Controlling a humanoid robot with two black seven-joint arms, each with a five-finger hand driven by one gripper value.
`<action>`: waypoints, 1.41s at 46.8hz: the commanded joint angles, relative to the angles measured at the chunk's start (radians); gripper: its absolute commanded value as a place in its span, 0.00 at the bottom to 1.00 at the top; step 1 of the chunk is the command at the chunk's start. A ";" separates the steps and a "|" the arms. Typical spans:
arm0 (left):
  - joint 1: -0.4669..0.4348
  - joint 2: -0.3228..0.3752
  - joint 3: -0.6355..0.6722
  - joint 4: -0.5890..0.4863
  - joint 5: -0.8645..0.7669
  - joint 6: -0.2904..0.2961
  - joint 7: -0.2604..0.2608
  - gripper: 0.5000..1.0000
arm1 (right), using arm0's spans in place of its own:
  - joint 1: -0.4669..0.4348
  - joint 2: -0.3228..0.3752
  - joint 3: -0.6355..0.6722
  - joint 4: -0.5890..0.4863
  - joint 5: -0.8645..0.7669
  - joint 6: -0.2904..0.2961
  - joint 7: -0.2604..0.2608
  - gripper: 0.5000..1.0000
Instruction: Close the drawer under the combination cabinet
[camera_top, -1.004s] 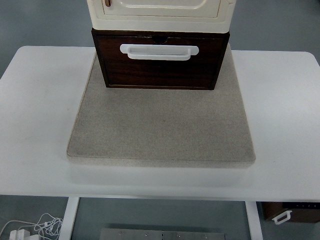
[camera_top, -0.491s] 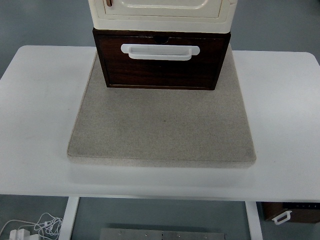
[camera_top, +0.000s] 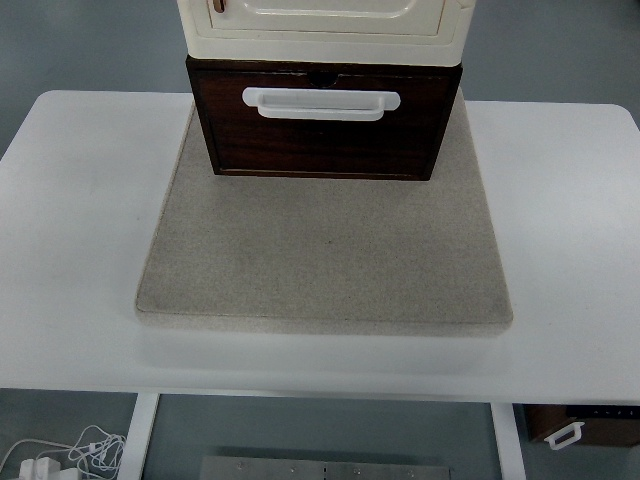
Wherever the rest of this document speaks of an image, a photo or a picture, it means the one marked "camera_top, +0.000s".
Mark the white table leg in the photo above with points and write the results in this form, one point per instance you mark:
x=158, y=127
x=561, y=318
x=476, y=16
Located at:
x=137, y=440
x=507, y=445

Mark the white charger plug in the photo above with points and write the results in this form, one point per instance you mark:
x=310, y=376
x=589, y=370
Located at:
x=37, y=469

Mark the brown wooden box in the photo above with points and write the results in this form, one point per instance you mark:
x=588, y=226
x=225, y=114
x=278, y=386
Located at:
x=600, y=430

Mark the cream cabinet with door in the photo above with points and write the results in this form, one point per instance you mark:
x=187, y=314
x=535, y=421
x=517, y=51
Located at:
x=325, y=50

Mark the grey metal plate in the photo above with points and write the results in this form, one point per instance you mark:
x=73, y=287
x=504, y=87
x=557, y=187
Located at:
x=325, y=470

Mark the beige felt mat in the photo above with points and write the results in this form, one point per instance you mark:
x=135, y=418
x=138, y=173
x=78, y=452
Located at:
x=325, y=250

